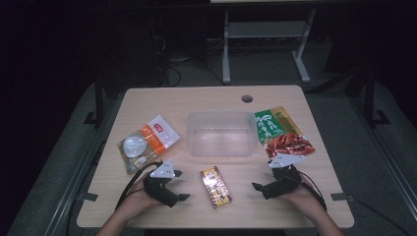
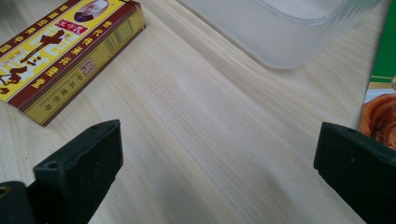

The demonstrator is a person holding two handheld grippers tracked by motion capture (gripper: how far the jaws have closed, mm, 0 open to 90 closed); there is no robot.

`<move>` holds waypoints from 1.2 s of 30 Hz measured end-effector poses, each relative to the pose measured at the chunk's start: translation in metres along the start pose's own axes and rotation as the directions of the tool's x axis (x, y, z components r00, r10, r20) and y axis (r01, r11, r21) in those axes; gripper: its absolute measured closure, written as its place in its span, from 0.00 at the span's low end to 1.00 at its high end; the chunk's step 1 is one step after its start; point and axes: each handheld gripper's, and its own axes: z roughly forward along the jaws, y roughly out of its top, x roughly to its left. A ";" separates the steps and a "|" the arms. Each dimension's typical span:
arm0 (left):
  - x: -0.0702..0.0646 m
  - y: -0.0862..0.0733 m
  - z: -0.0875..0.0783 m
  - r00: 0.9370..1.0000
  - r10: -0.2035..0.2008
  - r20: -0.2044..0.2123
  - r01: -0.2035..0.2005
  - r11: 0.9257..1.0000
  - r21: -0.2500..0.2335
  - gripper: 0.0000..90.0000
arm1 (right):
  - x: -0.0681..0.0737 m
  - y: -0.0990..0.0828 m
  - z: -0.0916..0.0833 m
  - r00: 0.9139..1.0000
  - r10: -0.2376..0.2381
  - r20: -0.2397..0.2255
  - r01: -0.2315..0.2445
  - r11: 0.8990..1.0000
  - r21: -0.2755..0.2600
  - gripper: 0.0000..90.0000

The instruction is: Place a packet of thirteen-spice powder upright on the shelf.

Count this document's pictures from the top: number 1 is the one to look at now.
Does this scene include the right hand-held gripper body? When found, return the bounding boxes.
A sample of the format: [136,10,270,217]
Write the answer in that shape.
[262,152,305,201]

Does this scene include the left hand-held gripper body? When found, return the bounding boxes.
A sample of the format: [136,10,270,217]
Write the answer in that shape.
[143,159,180,208]

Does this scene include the small yellow box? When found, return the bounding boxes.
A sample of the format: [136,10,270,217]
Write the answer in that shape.
[199,165,233,209]

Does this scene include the orange and white food packet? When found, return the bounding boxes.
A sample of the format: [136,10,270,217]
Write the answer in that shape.
[117,114,181,175]

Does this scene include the green and red food packet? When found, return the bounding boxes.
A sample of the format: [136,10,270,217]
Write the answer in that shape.
[254,105,317,160]

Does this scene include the clear plastic container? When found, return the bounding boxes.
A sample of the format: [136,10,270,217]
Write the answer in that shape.
[186,110,259,157]

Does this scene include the person's right hand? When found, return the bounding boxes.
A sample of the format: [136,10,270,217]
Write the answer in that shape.
[279,178,324,218]

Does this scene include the person's left hand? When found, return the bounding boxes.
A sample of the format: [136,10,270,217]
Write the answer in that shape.
[116,176,165,224]

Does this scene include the black metal stand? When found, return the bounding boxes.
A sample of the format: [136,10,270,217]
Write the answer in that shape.
[83,73,106,128]
[363,68,391,128]

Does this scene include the white metal stand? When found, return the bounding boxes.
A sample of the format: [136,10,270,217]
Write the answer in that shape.
[221,9,317,84]

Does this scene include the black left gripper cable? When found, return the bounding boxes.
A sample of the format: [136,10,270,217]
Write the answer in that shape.
[114,161,163,210]

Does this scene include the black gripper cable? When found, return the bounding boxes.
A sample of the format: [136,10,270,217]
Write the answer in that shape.
[289,172,328,211]
[114,161,163,210]

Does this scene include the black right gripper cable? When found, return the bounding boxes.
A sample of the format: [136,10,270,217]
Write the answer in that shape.
[289,172,328,211]

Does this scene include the black table edge bracket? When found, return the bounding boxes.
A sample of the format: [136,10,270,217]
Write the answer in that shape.
[78,192,99,203]
[329,193,356,203]

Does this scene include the aluminium rail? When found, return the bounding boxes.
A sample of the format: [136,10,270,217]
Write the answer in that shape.
[42,141,109,236]
[348,97,417,212]

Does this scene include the black floor cable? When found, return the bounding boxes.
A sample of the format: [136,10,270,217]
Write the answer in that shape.
[162,62,228,88]

